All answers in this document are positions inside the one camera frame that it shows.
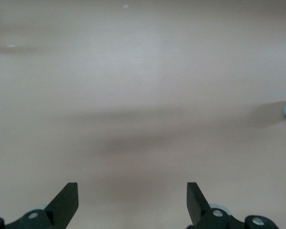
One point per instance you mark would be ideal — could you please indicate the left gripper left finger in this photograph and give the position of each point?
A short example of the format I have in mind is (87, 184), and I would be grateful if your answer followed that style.
(64, 205)

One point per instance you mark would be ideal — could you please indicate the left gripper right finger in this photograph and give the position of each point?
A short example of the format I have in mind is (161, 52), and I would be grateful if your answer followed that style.
(195, 205)

